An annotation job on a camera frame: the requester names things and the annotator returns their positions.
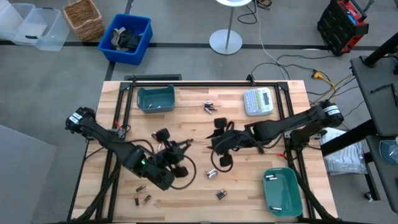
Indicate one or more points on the silver black AA battery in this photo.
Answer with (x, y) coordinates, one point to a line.
(214, 175)
(210, 172)

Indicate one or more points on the silver black-top battery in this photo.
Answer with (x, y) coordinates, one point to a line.
(206, 109)

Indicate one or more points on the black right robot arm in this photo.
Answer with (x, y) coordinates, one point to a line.
(295, 121)

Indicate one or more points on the green plastic tray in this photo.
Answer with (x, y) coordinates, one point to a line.
(286, 196)

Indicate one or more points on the small red tag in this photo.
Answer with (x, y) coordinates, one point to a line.
(281, 154)
(117, 124)

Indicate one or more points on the dark bundled clothes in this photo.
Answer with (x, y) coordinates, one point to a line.
(127, 40)

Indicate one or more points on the clear plastic bin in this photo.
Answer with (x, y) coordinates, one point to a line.
(46, 31)
(12, 18)

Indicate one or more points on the clear plastic bag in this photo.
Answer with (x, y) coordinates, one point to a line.
(345, 155)

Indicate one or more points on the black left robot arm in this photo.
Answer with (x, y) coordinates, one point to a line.
(102, 135)

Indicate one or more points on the white label maker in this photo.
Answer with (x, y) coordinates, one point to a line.
(258, 102)

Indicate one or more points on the black aluminium table frame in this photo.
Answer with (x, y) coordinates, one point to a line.
(199, 84)

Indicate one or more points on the wicker basket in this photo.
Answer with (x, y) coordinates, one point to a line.
(84, 20)

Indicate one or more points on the silver red-print battery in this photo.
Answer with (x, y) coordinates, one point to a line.
(159, 146)

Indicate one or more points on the black copper-top battery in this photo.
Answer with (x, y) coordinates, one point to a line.
(223, 193)
(219, 194)

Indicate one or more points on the white floor lamp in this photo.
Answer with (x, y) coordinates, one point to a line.
(226, 42)

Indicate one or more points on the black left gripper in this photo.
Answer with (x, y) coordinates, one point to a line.
(172, 155)

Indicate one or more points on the black rolling cart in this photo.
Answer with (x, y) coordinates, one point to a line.
(379, 102)

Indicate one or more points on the blue round lid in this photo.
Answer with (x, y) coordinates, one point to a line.
(390, 152)

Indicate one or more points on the dark teal plastic bin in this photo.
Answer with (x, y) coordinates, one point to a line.
(161, 96)

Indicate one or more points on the blue plastic tub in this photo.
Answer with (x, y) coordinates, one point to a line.
(124, 57)

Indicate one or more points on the red black toolbox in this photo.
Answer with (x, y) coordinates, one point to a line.
(335, 31)

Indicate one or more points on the black pen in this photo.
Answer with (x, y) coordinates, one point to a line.
(381, 88)

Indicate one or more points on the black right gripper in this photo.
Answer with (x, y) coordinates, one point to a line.
(230, 141)

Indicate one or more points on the yellow power plug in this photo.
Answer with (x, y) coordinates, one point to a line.
(317, 75)

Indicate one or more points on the black caster wheel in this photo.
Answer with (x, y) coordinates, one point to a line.
(368, 196)

